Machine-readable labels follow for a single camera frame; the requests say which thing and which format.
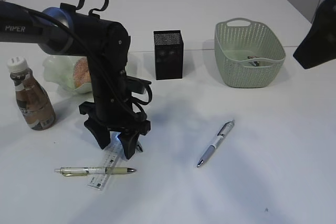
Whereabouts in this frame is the green wavy glass plate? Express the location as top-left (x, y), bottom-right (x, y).
top-left (43, 56), bottom-right (92, 94)

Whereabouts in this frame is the green plastic woven basket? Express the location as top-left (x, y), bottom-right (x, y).
top-left (214, 18), bottom-right (286, 88)

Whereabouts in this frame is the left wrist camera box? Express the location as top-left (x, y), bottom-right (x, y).
top-left (126, 76), bottom-right (152, 94)

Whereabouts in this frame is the brown drink bottle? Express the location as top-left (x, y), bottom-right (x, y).
top-left (7, 56), bottom-right (56, 131)

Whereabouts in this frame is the grey grip pen right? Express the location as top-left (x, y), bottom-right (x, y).
top-left (196, 119), bottom-right (235, 168)

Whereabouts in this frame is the cream grip pen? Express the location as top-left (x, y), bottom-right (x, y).
top-left (54, 167), bottom-right (137, 177)

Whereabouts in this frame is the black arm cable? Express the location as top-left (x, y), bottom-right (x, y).
top-left (26, 0), bottom-right (153, 122)

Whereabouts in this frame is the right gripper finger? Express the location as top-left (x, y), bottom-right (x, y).
top-left (293, 0), bottom-right (335, 69)

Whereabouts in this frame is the sugared bread roll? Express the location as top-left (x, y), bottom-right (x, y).
top-left (73, 57), bottom-right (91, 88)

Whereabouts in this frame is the clear plastic ruler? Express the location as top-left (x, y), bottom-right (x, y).
top-left (88, 136), bottom-right (122, 190)

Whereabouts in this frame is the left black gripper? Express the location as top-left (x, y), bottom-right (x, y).
top-left (84, 56), bottom-right (152, 159)

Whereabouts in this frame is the black square pen holder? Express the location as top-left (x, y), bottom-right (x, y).
top-left (153, 30), bottom-right (184, 80)

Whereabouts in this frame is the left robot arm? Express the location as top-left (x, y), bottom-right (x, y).
top-left (1, 2), bottom-right (152, 159)

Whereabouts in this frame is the blue grip pen on ruler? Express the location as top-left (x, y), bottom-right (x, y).
top-left (136, 142), bottom-right (143, 153)

